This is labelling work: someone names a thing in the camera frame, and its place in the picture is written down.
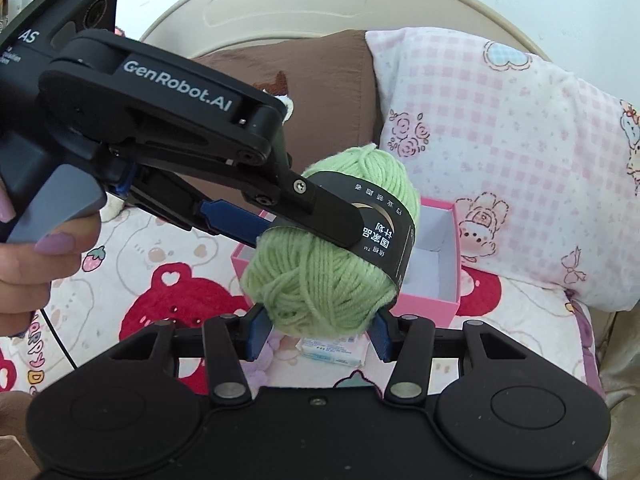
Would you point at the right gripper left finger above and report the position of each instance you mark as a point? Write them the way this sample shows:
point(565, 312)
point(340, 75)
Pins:
point(227, 341)

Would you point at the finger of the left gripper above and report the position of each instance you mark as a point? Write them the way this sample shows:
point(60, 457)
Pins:
point(223, 218)
point(296, 201)

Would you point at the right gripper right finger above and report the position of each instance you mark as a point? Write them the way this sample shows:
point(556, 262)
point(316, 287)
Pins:
point(408, 342)

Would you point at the green yarn ball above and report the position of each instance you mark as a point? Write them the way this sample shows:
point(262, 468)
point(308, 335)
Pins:
point(312, 288)

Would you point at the person's left hand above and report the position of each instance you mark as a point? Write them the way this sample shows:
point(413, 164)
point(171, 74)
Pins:
point(28, 270)

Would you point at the purple plush toy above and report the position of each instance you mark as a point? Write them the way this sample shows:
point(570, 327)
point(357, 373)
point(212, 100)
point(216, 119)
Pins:
point(255, 371)

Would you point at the pink cardboard box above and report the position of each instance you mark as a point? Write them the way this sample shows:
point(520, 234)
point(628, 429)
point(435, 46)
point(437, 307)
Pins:
point(430, 283)

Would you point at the small white tissue pack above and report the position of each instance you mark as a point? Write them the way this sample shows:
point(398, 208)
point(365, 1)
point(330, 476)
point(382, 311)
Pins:
point(350, 351)

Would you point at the grey bunny plush toy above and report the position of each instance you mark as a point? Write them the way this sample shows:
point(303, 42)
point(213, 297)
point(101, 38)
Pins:
point(112, 208)

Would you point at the bear print blanket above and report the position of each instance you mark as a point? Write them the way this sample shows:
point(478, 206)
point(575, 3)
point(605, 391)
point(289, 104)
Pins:
point(115, 381)

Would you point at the brown embroidered pillow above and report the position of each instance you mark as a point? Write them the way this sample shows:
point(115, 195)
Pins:
point(328, 81)

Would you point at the cream bed headboard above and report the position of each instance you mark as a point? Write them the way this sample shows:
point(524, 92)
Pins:
point(195, 27)

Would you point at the beige satin curtain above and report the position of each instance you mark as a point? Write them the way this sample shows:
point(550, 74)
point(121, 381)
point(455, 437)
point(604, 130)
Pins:
point(616, 335)

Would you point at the pink checked pillow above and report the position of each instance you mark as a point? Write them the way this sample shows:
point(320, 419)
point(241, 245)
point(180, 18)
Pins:
point(543, 168)

